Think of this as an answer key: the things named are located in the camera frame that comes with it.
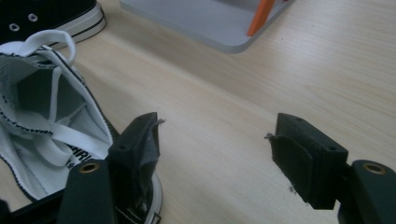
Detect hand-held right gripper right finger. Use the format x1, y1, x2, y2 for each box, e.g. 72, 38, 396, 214
264, 112, 349, 210

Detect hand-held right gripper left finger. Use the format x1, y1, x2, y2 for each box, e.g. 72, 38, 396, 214
107, 112, 166, 217

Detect black high-top sneaker white sole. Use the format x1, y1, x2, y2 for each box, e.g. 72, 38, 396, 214
0, 0, 107, 46

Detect grey shoe rack orange supports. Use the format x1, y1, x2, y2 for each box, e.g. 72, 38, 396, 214
120, 0, 295, 54

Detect black high-top sneaker white laces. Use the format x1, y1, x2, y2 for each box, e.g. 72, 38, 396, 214
0, 29, 163, 224

